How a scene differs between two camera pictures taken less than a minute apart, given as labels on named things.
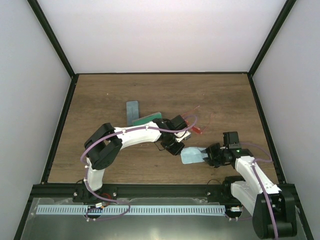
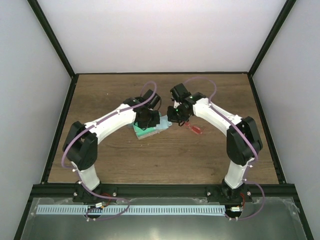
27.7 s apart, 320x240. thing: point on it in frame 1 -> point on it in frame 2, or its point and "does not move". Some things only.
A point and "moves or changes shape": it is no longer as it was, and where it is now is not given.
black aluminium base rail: x=108 y=193 does not move
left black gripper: x=175 y=150 -> x=155 y=121
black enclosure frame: x=75 y=75 does not move
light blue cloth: x=190 y=155 moves or changes shape
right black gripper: x=210 y=151 -> x=171 y=118
